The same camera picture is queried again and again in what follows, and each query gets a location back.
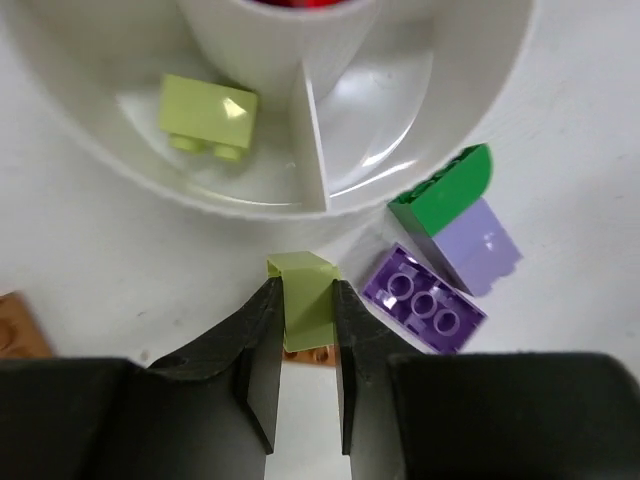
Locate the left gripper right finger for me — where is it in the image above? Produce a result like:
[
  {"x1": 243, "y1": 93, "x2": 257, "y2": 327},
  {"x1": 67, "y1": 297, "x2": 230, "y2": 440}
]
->
[{"x1": 332, "y1": 281, "x2": 639, "y2": 479}]

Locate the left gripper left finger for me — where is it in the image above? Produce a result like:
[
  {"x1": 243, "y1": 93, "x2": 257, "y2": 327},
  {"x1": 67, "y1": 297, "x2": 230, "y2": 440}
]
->
[{"x1": 1, "y1": 278, "x2": 284, "y2": 479}]

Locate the pale yellow small brick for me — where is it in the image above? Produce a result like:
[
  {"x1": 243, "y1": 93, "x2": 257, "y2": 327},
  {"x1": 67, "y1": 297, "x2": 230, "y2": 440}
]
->
[
  {"x1": 267, "y1": 251, "x2": 341, "y2": 353},
  {"x1": 158, "y1": 74, "x2": 259, "y2": 161}
]

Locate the purple 2x4 brick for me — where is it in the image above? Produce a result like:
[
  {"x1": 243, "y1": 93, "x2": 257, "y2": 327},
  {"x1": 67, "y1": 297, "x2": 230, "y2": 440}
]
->
[{"x1": 361, "y1": 243, "x2": 487, "y2": 354}]

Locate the lavender slope brick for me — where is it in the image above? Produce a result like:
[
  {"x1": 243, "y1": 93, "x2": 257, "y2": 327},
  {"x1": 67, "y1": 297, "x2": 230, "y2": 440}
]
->
[{"x1": 402, "y1": 198, "x2": 522, "y2": 297}]

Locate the orange 2x4 brick right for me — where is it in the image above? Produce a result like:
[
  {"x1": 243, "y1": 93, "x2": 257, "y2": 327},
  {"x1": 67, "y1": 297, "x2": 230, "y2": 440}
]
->
[{"x1": 0, "y1": 292, "x2": 54, "y2": 359}]

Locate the green curved brick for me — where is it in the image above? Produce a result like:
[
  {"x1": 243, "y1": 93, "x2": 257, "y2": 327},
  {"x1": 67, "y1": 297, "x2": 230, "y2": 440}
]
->
[{"x1": 388, "y1": 144, "x2": 493, "y2": 237}]

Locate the white round divided container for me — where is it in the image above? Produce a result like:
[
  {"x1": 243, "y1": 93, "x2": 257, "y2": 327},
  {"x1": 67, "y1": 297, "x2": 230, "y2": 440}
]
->
[{"x1": 1, "y1": 1, "x2": 536, "y2": 220}]

